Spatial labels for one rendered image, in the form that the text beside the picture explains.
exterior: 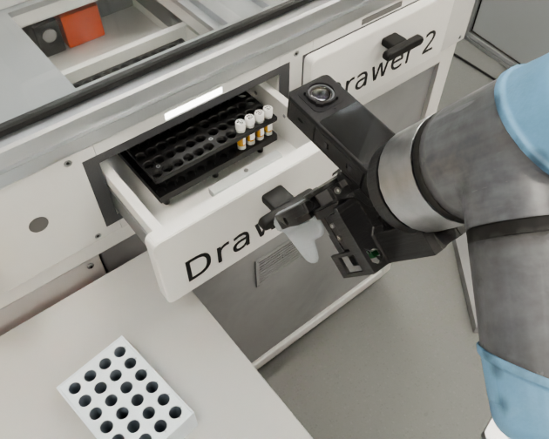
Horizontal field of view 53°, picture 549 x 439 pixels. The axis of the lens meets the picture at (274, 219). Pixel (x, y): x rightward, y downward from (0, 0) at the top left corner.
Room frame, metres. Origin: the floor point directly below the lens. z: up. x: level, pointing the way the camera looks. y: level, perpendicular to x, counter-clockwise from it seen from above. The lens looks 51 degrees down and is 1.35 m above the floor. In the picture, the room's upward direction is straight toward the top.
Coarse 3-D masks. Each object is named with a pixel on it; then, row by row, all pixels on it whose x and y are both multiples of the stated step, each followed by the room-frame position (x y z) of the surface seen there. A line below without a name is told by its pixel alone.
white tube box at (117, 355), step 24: (120, 336) 0.28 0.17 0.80; (96, 360) 0.25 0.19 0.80; (120, 360) 0.25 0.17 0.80; (144, 360) 0.25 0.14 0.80; (72, 384) 0.23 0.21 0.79; (96, 384) 0.22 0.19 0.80; (120, 384) 0.22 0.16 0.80; (144, 384) 0.22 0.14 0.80; (72, 408) 0.20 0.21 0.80; (96, 408) 0.20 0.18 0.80; (120, 408) 0.20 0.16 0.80; (144, 408) 0.20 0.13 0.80; (168, 408) 0.20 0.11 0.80; (96, 432) 0.18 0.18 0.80; (120, 432) 0.18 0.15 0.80; (144, 432) 0.18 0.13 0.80; (168, 432) 0.18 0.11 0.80
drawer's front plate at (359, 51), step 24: (432, 0) 0.76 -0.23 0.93; (384, 24) 0.69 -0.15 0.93; (408, 24) 0.72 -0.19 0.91; (432, 24) 0.76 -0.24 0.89; (336, 48) 0.63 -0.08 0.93; (360, 48) 0.66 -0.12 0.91; (384, 48) 0.69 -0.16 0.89; (432, 48) 0.77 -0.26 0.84; (312, 72) 0.60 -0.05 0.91; (336, 72) 0.63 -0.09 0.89; (360, 72) 0.66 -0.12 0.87; (360, 96) 0.67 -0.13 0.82
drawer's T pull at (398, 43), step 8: (384, 40) 0.68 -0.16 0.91; (392, 40) 0.68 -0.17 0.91; (400, 40) 0.68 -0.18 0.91; (408, 40) 0.68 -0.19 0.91; (416, 40) 0.68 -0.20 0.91; (392, 48) 0.66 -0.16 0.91; (400, 48) 0.66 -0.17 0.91; (408, 48) 0.67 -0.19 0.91; (384, 56) 0.65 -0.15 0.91; (392, 56) 0.65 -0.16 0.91
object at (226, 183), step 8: (272, 152) 0.52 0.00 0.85; (256, 160) 0.50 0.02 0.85; (264, 160) 0.50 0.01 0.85; (272, 160) 0.50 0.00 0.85; (248, 168) 0.49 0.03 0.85; (256, 168) 0.49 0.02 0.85; (232, 176) 0.48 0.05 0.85; (240, 176) 0.48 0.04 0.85; (216, 184) 0.46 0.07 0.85; (224, 184) 0.46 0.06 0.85; (232, 184) 0.46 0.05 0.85; (216, 192) 0.45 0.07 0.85
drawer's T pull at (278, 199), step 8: (272, 192) 0.39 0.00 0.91; (280, 192) 0.39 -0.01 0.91; (288, 192) 0.39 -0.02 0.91; (304, 192) 0.39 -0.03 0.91; (264, 200) 0.38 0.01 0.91; (272, 200) 0.38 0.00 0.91; (280, 200) 0.38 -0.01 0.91; (288, 200) 0.38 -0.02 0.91; (296, 200) 0.38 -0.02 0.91; (272, 208) 0.37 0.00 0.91; (280, 208) 0.37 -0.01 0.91; (264, 216) 0.36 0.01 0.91; (272, 216) 0.36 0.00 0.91; (264, 224) 0.35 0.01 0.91; (272, 224) 0.35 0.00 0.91
